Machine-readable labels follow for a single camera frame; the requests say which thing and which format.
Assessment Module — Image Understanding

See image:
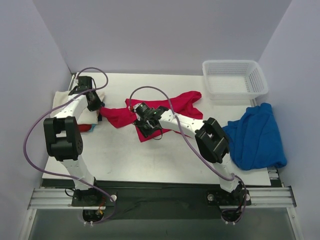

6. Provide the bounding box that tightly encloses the red t shirt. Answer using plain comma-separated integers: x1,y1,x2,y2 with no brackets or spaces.
99,91,204,144
78,124,93,133

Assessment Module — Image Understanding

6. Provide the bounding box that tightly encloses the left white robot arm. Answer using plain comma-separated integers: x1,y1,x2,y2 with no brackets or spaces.
43,86,103,206

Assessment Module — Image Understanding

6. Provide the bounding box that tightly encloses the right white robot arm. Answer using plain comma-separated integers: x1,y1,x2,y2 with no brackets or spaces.
130,102,244,204

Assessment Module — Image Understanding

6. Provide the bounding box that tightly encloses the cream folded t shirt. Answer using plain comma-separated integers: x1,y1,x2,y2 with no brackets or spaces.
50,91,98,125

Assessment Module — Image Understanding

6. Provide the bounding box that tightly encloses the teal folded t shirt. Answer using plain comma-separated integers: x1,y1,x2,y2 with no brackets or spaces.
89,124,97,132

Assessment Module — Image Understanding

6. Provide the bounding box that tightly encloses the red folded t shirt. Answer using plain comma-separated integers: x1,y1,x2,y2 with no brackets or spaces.
78,124,93,133

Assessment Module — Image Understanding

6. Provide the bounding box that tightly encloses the white perforated plastic basket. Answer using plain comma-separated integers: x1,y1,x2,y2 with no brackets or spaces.
202,60,269,101

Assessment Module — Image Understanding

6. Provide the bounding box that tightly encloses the blue t shirt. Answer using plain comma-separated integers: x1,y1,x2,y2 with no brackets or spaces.
222,102,288,171

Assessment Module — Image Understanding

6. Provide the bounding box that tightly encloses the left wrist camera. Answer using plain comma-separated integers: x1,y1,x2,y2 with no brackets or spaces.
74,76,94,93

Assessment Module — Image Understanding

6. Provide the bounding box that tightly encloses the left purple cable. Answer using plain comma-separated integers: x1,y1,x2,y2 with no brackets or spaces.
23,66,118,224

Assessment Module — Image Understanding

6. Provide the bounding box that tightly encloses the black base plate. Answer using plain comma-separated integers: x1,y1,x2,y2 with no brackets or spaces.
71,181,252,222

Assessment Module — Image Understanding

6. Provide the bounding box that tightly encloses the aluminium mounting rail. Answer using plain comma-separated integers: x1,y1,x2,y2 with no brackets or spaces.
28,187,297,210

